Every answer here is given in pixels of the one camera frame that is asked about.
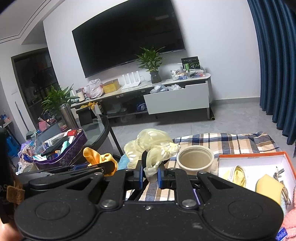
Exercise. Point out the white striped jar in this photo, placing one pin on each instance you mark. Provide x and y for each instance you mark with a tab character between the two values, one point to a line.
81	96

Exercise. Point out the blue stool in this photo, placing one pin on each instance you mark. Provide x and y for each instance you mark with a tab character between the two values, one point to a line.
12	144

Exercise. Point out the black roll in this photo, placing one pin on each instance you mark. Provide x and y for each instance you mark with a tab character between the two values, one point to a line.
211	116

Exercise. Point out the yellow sponge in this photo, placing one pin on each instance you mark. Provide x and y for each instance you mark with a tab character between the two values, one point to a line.
268	187

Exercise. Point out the clear plastic storage box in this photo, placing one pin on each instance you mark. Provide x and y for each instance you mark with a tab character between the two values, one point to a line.
196	74

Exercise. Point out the yellow satin scarf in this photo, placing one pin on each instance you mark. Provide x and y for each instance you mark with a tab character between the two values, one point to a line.
92	157

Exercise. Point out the black wall television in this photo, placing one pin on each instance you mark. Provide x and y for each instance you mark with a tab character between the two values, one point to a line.
127	34

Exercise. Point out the pink fuzzy sock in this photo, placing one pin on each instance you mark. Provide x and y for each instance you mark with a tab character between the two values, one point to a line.
291	222

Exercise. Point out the green leafy plant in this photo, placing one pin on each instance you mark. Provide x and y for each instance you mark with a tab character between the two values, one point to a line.
55	97

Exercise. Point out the plaid blanket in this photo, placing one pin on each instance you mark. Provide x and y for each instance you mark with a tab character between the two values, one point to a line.
231	141

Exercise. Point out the dark grey flat box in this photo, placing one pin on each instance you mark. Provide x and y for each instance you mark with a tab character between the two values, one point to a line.
50	133

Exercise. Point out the white router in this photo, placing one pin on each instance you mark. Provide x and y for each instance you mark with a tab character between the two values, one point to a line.
130	85

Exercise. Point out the pink white plastic bag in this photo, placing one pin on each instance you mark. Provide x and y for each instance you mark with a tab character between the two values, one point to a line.
93	90

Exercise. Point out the blue curtain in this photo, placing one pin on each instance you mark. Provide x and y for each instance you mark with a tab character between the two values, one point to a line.
277	69

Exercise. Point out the yellow box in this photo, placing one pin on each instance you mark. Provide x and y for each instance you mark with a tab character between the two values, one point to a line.
111	87

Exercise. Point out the grey plastic bag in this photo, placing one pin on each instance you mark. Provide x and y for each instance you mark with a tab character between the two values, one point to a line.
159	89
174	87

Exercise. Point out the round black glass coffee table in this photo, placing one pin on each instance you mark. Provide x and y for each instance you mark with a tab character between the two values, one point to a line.
97	131

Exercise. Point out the yellow rubber gloves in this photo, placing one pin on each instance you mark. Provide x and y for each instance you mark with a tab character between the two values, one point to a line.
91	104

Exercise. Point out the blue patterned bag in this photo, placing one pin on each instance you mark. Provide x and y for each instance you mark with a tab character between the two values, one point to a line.
141	107

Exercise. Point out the clear tape roll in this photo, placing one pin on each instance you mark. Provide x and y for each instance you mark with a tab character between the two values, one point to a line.
28	167

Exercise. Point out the dark display cabinet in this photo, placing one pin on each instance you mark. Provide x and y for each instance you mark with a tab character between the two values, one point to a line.
34	76

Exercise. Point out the pink gift bag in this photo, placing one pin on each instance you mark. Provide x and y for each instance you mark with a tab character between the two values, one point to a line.
44	126

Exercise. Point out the orange white cardboard box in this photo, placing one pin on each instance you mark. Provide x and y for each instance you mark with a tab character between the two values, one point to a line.
254	162

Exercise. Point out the teal towel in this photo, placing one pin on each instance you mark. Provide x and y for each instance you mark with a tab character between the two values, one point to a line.
123	162

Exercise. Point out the beige cup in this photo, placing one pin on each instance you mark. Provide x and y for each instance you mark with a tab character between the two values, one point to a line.
194	160

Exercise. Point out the white cabinet drawer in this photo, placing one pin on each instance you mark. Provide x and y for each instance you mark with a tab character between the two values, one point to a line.
178	98

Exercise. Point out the pale yellow floral scarf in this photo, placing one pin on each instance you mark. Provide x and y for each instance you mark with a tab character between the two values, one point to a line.
152	141

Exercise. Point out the pile of shiny snack packets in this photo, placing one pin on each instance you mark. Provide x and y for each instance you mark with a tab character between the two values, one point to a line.
26	153

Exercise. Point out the black green box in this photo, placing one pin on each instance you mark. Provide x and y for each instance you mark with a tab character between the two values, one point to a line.
190	64

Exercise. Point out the purple patterned tray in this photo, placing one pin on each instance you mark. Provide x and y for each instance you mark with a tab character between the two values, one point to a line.
71	150

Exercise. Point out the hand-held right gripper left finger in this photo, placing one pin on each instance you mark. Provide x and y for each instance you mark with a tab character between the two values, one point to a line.
139	173

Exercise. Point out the white television cabinet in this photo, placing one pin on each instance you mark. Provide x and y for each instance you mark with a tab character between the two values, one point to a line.
148	84

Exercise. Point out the pile of small boxes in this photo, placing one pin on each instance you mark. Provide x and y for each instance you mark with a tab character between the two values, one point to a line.
55	139

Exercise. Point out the green plant in dark vase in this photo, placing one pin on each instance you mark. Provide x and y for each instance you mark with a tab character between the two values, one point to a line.
155	77

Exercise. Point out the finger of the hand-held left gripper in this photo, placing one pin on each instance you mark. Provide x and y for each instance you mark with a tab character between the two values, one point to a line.
108	168
57	177

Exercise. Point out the colourful tissue packet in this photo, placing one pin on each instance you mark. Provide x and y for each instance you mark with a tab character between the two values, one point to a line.
281	234

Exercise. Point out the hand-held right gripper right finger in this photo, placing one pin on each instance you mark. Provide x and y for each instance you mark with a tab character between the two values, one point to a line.
159	179

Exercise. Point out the stainless steel flask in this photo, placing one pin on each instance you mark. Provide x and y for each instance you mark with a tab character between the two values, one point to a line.
69	118

